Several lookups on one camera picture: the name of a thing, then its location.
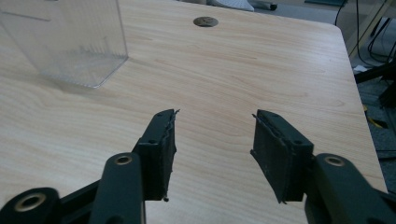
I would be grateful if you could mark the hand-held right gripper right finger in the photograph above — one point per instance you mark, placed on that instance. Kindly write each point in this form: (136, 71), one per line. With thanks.
(280, 152)

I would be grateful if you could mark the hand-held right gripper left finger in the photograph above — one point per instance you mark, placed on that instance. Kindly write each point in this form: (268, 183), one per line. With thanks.
(157, 155)

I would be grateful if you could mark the yellow black tool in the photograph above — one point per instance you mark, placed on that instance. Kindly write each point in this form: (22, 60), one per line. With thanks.
(373, 119)

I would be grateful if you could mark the black metal stand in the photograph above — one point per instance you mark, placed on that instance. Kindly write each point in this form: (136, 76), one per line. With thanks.
(378, 84)

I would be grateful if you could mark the clear plastic box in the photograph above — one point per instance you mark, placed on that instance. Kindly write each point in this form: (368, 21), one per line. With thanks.
(67, 40)

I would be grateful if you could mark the black cylinder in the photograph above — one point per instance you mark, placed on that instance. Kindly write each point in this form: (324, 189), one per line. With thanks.
(264, 4)

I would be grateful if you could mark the white keyboard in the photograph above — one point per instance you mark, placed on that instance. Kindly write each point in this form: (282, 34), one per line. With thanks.
(230, 4)

